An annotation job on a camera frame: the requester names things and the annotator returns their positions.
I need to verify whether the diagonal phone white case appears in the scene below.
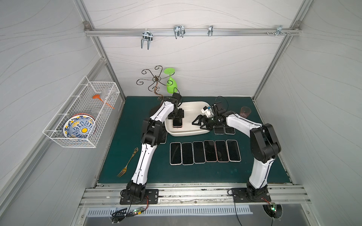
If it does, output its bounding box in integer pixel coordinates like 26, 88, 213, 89
224, 127, 236, 135

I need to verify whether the phone front row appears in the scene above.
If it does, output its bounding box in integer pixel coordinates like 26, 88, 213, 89
215, 140, 229, 163
170, 142, 182, 165

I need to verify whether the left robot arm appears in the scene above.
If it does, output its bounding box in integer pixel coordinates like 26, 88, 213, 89
126, 97, 180, 201

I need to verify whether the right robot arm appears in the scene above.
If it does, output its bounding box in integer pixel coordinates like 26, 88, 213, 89
191, 111, 281, 199

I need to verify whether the white plastic storage box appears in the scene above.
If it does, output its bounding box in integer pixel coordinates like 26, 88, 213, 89
165, 101, 210, 137

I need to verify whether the large phone pink case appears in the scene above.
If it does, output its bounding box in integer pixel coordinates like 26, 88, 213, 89
204, 140, 217, 163

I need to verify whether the brown translucent cup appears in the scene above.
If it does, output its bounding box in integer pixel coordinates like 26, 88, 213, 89
239, 106, 251, 118

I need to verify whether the green plastic goblet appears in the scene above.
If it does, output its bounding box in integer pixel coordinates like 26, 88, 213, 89
164, 68, 178, 94

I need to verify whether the gold fork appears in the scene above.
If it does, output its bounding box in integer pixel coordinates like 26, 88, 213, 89
117, 148, 139, 178

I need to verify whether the metal clip hook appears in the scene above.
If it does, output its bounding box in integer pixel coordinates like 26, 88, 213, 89
173, 25, 185, 39

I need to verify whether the metal double hook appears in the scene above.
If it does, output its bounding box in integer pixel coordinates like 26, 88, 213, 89
141, 31, 153, 50

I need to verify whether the small metal hook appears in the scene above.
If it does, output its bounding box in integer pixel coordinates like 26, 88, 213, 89
207, 25, 214, 37

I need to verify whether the colourful patterned plate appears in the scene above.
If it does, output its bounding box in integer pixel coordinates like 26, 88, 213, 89
63, 114, 95, 139

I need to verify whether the round black puck device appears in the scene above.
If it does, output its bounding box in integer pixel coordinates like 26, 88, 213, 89
263, 204, 283, 219

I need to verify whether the white vent strip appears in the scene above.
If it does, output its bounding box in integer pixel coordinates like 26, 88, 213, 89
86, 205, 253, 218

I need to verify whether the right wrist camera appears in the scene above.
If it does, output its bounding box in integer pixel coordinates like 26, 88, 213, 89
201, 102, 226, 118

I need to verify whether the black wire cup stand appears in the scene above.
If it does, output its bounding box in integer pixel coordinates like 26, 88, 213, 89
136, 66, 175, 102

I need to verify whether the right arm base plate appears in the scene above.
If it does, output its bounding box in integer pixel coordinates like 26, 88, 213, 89
231, 187, 272, 203

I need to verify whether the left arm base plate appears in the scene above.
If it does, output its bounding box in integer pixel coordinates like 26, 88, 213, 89
119, 189, 159, 205

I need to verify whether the white wire basket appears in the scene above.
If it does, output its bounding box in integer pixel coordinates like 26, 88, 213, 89
43, 77, 120, 148

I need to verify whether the aluminium cross rail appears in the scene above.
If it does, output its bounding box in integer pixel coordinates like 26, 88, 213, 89
85, 28, 302, 38

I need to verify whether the metal bracket hook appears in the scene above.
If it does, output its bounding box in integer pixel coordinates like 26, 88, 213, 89
266, 25, 291, 37

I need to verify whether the aluminium front rail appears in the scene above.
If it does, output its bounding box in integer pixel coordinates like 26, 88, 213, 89
79, 183, 311, 208

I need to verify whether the left base cable bundle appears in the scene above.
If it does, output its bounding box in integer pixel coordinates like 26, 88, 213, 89
110, 194, 150, 224

